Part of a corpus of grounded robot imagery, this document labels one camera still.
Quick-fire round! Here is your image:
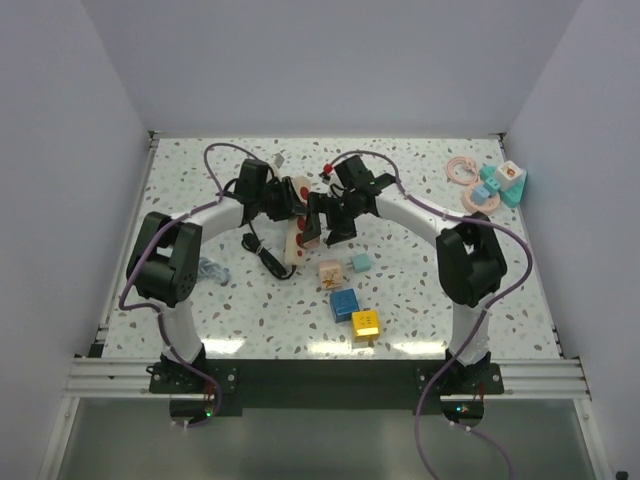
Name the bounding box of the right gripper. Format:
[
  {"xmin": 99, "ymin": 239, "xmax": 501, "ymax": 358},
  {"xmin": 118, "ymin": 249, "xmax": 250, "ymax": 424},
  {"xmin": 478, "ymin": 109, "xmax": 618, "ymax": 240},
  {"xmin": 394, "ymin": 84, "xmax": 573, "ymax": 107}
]
[{"xmin": 302, "ymin": 191, "xmax": 362, "ymax": 247}]

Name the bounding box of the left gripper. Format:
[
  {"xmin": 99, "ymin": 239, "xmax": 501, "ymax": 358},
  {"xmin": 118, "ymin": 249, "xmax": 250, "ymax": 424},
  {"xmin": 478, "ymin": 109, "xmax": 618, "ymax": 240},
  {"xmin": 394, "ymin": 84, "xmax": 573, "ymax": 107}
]
[{"xmin": 256, "ymin": 176, "xmax": 308, "ymax": 222}]

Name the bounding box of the black power cord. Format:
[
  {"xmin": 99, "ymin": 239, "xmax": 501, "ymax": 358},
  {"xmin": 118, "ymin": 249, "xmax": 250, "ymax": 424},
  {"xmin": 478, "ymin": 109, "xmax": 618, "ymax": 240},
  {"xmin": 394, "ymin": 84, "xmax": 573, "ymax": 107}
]
[{"xmin": 240, "ymin": 219, "xmax": 296, "ymax": 280}]

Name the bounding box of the teal small plug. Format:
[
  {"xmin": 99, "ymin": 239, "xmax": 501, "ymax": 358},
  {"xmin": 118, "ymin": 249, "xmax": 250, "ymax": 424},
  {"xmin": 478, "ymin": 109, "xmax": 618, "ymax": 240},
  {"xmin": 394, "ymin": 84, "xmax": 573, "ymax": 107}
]
[{"xmin": 351, "ymin": 253, "xmax": 372, "ymax": 273}]

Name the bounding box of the pink cube plug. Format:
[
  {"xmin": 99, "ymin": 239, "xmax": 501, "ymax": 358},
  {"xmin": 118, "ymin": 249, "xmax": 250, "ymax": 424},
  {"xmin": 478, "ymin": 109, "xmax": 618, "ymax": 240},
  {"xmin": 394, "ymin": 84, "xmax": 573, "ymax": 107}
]
[{"xmin": 318, "ymin": 259, "xmax": 344, "ymax": 290}]

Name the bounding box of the blue cube plug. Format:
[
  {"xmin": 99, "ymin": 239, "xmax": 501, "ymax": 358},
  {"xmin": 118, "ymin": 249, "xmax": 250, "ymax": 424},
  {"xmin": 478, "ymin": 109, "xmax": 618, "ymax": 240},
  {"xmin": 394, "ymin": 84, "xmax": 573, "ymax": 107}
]
[{"xmin": 329, "ymin": 289, "xmax": 360, "ymax": 323}]

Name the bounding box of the light blue cord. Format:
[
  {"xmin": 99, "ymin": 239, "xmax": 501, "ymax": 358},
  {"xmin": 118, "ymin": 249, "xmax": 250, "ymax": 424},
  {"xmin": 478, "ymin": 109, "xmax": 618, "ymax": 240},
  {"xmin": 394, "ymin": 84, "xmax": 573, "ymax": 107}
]
[{"xmin": 197, "ymin": 255, "xmax": 232, "ymax": 285}]

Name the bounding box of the yellow cube socket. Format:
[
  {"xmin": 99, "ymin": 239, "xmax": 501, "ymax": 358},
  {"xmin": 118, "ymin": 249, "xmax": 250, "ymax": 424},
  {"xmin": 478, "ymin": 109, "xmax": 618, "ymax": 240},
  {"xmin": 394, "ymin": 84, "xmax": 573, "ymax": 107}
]
[{"xmin": 351, "ymin": 310, "xmax": 381, "ymax": 343}]

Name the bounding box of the pink small plug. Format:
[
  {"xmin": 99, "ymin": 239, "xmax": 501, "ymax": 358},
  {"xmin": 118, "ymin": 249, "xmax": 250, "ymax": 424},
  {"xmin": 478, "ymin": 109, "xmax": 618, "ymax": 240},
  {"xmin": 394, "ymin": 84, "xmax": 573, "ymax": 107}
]
[{"xmin": 302, "ymin": 236, "xmax": 321, "ymax": 249}]

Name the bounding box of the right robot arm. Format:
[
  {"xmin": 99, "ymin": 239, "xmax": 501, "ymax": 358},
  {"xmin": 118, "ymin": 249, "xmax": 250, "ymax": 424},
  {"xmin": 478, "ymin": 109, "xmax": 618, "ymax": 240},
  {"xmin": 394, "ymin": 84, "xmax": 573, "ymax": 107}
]
[{"xmin": 301, "ymin": 152, "xmax": 507, "ymax": 393}]

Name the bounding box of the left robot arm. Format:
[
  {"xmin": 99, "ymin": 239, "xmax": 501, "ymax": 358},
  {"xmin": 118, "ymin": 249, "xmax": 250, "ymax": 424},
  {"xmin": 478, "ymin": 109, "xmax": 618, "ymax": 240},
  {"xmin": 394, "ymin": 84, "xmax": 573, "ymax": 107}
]
[{"xmin": 119, "ymin": 158, "xmax": 311, "ymax": 392}]

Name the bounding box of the blue small plug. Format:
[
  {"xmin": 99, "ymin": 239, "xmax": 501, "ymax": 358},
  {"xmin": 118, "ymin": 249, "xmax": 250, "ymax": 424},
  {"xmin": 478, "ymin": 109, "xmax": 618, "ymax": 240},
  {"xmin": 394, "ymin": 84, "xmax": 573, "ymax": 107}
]
[{"xmin": 470, "ymin": 185, "xmax": 491, "ymax": 205}]

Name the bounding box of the pink round socket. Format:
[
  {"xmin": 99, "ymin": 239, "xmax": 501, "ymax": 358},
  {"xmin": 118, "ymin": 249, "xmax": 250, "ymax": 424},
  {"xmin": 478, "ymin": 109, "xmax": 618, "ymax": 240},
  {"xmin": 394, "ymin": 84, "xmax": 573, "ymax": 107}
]
[{"xmin": 461, "ymin": 182, "xmax": 501, "ymax": 215}]

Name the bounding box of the teal plug on triangle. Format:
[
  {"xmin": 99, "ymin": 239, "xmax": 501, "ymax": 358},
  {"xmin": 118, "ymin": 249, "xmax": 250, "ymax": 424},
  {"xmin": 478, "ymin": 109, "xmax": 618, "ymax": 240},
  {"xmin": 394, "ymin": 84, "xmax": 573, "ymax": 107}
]
[{"xmin": 484, "ymin": 177, "xmax": 501, "ymax": 196}]

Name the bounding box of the teal triangular socket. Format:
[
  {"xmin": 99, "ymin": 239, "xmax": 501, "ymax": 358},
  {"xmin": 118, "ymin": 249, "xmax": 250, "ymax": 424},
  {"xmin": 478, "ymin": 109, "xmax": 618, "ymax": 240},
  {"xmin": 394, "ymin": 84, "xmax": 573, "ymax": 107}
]
[{"xmin": 479, "ymin": 165, "xmax": 527, "ymax": 209}]

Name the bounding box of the white cube plug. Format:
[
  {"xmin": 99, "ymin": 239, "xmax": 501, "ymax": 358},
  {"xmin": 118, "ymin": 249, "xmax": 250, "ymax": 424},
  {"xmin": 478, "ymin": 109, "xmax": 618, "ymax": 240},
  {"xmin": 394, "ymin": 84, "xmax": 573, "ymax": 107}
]
[{"xmin": 493, "ymin": 161, "xmax": 525, "ymax": 191}]

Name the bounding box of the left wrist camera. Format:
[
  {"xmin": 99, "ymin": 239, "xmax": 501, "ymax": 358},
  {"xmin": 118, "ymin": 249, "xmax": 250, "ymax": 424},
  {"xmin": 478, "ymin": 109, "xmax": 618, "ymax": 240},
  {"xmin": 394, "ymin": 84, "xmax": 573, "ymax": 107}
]
[{"xmin": 272, "ymin": 153, "xmax": 285, "ymax": 170}]

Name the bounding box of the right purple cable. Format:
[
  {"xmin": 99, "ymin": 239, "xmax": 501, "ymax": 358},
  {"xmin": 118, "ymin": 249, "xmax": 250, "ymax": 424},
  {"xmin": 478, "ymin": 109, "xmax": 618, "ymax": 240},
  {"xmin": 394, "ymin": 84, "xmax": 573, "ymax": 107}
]
[{"xmin": 329, "ymin": 149, "xmax": 535, "ymax": 480}]

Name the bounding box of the purple cable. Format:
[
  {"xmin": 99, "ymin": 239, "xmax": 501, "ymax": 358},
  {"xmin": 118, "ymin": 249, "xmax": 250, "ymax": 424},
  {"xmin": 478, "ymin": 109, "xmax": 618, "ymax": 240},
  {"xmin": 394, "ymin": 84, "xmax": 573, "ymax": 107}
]
[
  {"xmin": 329, "ymin": 149, "xmax": 535, "ymax": 480},
  {"xmin": 118, "ymin": 143, "xmax": 271, "ymax": 430}
]

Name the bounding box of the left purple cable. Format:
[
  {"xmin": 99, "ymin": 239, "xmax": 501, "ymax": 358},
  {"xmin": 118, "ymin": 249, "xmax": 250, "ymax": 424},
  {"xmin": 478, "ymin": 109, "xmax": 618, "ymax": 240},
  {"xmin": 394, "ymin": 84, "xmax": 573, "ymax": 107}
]
[{"xmin": 118, "ymin": 143, "xmax": 271, "ymax": 430}]

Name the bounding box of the pink coiled cord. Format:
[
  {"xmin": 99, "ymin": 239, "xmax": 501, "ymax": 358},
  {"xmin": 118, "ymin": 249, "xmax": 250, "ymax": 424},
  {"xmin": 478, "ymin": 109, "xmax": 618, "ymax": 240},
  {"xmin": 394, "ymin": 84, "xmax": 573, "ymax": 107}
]
[{"xmin": 446, "ymin": 155, "xmax": 479, "ymax": 185}]

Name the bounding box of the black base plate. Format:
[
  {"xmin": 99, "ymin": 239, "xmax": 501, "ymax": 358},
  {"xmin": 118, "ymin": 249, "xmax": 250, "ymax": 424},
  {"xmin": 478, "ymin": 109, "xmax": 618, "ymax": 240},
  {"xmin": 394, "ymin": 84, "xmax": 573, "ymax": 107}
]
[{"xmin": 146, "ymin": 358, "xmax": 505, "ymax": 421}]

